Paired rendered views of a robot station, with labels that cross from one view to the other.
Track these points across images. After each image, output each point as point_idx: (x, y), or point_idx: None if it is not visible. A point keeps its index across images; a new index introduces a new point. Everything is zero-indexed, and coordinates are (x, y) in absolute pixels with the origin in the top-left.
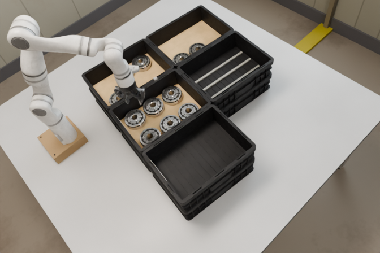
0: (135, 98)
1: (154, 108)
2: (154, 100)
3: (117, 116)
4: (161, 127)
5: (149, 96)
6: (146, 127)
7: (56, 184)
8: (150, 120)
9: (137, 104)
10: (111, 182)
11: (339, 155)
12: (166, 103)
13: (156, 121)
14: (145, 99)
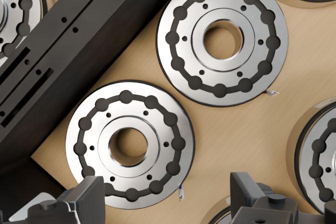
0: (106, 35)
1: (238, 67)
2: None
3: (15, 156)
4: (317, 197)
5: None
6: (206, 173)
7: None
8: (213, 127)
9: (115, 45)
10: None
11: None
12: (289, 2)
13: (251, 126)
14: None
